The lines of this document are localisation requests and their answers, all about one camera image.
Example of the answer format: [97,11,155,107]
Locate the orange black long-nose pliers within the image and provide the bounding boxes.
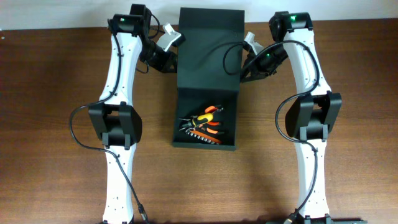
[179,120,223,135]

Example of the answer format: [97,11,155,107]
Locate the orange socket rail with sockets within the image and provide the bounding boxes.
[185,129,222,145]

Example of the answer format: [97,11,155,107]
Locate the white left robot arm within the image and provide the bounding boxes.
[88,4,183,223]

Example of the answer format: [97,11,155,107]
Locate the red handled side cutters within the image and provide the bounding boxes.
[205,105,224,126]

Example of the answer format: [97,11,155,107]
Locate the yellow black stubby screwdriver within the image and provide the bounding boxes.
[181,113,213,129]

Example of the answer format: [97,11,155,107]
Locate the black box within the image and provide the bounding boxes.
[172,7,245,151]

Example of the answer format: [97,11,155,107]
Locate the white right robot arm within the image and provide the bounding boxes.
[239,11,342,223]

